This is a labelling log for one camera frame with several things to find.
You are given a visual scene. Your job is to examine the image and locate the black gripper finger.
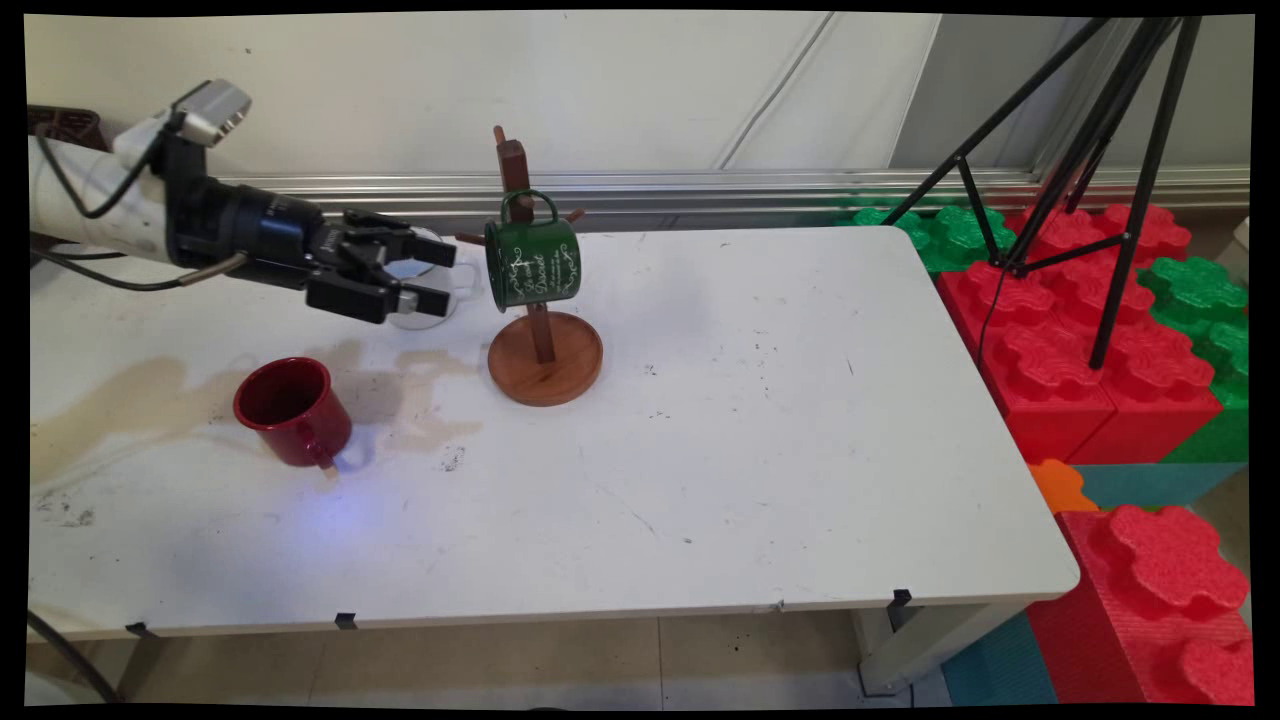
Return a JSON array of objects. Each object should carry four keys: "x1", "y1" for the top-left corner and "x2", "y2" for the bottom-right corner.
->
[
  {"x1": 343, "y1": 209, "x2": 458, "y2": 268},
  {"x1": 305, "y1": 264, "x2": 453, "y2": 326}
]

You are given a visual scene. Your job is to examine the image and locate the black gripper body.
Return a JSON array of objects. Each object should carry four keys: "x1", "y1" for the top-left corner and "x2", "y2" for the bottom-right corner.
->
[{"x1": 163, "y1": 133, "x2": 348, "y2": 297}]

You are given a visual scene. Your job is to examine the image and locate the green mug with white print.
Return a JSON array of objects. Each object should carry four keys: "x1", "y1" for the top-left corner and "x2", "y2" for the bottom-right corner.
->
[{"x1": 485, "y1": 189, "x2": 583, "y2": 313}]

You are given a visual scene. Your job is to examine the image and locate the white enamel mug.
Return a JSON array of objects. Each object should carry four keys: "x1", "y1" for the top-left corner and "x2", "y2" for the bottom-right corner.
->
[{"x1": 384, "y1": 227, "x2": 481, "y2": 332}]

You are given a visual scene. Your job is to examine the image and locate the red enamel mug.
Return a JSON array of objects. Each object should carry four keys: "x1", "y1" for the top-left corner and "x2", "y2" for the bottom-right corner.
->
[{"x1": 233, "y1": 356, "x2": 354, "y2": 470}]

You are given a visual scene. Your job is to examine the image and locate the brown wooden mug tree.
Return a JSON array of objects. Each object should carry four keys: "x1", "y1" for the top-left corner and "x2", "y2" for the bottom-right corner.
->
[{"x1": 455, "y1": 125, "x2": 605, "y2": 408}]

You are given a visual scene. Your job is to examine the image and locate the dark brown basket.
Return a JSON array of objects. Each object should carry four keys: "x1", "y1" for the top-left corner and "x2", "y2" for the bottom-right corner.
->
[{"x1": 28, "y1": 105, "x2": 111, "y2": 153}]

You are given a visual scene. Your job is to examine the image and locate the green foam block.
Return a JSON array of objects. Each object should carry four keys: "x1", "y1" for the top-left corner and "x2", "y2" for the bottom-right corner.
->
[
  {"x1": 838, "y1": 205, "x2": 1019, "y2": 274},
  {"x1": 1138, "y1": 257, "x2": 1250, "y2": 464}
]

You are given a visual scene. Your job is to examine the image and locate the grey table leg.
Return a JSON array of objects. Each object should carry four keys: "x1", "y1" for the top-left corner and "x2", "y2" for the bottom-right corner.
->
[{"x1": 858, "y1": 598, "x2": 1023, "y2": 697}]

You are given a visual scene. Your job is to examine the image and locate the large red foam block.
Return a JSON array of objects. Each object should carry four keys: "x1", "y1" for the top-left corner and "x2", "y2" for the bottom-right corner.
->
[{"x1": 938, "y1": 203, "x2": 1224, "y2": 467}]

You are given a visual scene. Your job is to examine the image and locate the orange foam piece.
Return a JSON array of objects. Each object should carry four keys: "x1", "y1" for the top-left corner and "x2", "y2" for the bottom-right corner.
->
[{"x1": 1027, "y1": 459, "x2": 1100, "y2": 515}]

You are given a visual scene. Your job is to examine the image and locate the black tripod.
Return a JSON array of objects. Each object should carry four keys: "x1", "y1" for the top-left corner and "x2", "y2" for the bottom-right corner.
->
[{"x1": 880, "y1": 15, "x2": 1206, "y2": 371}]

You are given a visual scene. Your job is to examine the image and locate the teal foam block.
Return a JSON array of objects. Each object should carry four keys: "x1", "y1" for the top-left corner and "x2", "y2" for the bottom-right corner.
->
[{"x1": 940, "y1": 611, "x2": 1061, "y2": 706}]

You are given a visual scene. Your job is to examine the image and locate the teal foam mat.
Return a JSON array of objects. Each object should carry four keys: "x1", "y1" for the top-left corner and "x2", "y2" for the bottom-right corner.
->
[{"x1": 1073, "y1": 462, "x2": 1247, "y2": 512}]

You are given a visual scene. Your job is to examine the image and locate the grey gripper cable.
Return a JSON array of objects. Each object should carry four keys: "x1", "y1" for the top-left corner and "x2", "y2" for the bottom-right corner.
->
[{"x1": 29, "y1": 244, "x2": 250, "y2": 294}]

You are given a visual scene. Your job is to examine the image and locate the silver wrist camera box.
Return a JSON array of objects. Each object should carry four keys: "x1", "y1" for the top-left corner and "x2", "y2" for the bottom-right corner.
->
[{"x1": 172, "y1": 79, "x2": 253, "y2": 148}]

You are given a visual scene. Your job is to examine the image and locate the black camera cable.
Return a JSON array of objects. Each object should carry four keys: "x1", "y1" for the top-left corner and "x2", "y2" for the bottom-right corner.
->
[{"x1": 34, "y1": 112, "x2": 183, "y2": 221}]

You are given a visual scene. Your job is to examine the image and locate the aluminium wall rail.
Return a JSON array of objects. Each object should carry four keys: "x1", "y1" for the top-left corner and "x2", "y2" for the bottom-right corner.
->
[{"x1": 215, "y1": 167, "x2": 1251, "y2": 217}]

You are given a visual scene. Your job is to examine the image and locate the white wall conduit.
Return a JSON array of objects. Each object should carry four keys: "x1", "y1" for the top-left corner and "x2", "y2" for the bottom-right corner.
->
[{"x1": 714, "y1": 12, "x2": 837, "y2": 170}]

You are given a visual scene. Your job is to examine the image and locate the black floor cable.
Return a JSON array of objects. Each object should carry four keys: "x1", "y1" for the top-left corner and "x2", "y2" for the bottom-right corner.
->
[{"x1": 28, "y1": 610, "x2": 121, "y2": 704}]

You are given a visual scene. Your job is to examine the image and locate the thin black tripod cable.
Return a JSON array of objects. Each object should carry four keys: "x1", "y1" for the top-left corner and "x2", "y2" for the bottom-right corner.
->
[{"x1": 976, "y1": 264, "x2": 1007, "y2": 373}]

